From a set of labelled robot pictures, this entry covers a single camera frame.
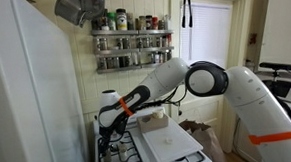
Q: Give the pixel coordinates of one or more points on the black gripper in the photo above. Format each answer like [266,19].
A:
[106,136]

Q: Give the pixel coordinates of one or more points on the clear plastic water bottle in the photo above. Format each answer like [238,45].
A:
[114,146]

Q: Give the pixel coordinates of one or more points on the dark spice bottle steel cap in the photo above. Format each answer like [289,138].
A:
[108,158]

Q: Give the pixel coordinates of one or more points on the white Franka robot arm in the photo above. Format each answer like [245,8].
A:
[253,95]

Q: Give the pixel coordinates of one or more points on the red spice jar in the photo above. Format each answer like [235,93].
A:
[169,39]
[154,23]

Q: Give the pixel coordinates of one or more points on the black spice jar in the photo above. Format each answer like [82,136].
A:
[104,22]

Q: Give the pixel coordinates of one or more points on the green lid spice jar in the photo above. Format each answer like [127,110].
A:
[111,21]

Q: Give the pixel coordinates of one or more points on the glass spice jar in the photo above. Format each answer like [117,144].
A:
[166,22]
[161,24]
[130,21]
[148,22]

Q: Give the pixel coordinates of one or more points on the brown spice jar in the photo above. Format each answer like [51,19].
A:
[142,22]

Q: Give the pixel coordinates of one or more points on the white shaker steel cap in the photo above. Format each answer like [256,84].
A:
[123,154]

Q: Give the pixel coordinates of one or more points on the black burner grate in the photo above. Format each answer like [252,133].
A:
[189,160]
[133,148]

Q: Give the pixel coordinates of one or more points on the white gas stove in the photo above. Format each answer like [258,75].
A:
[142,148]

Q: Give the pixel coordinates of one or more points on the wooden cutting board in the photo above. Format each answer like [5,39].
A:
[152,124]

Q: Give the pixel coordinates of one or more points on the white patterned paper cup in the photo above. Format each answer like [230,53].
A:
[158,114]

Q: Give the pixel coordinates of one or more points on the small white cap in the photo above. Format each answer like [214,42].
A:
[168,140]

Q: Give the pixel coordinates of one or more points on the white refrigerator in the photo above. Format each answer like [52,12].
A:
[36,96]

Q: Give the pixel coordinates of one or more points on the brown paper bag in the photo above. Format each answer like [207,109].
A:
[205,138]

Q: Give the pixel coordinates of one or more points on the white cabinet door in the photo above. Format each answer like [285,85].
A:
[203,111]

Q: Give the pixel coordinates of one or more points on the white label black lid jar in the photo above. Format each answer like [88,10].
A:
[121,19]

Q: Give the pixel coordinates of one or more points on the large hanging steel pot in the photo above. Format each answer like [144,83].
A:
[93,5]

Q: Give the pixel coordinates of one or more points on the small steel pot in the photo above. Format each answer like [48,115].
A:
[70,8]

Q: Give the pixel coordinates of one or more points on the white window blind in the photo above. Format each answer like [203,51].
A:
[213,30]

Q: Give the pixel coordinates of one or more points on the metal wall spice rack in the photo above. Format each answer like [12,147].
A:
[116,32]

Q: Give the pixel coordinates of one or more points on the black stereo camera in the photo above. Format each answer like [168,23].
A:
[278,66]

